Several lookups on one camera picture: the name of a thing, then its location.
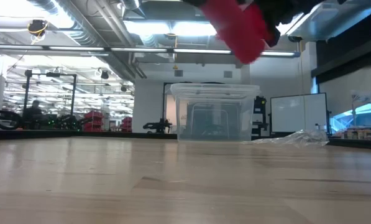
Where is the whiteboard on black stand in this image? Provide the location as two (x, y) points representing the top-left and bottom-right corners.
(269, 92), (329, 135)

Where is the black ceiling camera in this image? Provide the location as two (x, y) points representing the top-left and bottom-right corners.
(27, 19), (48, 37)

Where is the black equipment stand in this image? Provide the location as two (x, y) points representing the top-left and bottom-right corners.
(252, 95), (269, 138)

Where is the long ceiling light bar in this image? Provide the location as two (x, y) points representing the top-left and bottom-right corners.
(0, 44), (301, 58)

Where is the small red bin rack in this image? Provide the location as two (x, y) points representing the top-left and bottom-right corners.
(121, 116), (133, 133)

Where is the red crepe bandage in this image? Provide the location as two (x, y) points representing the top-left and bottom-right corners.
(199, 0), (275, 65)

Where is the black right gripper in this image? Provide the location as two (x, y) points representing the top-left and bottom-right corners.
(181, 0), (326, 49)

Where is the clear plastic storage box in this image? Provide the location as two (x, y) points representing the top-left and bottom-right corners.
(170, 83), (261, 142)

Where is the crumpled clear plastic wrapper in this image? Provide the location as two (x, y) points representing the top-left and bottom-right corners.
(243, 129), (330, 148)

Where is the person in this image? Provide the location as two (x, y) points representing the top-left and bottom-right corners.
(24, 99), (44, 129)

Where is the large red bin rack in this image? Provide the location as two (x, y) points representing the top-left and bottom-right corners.
(82, 110), (105, 133)

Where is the black gantry frame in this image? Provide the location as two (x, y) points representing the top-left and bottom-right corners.
(21, 69), (78, 129)

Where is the shelf with small items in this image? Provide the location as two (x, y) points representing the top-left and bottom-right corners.
(342, 126), (371, 141)

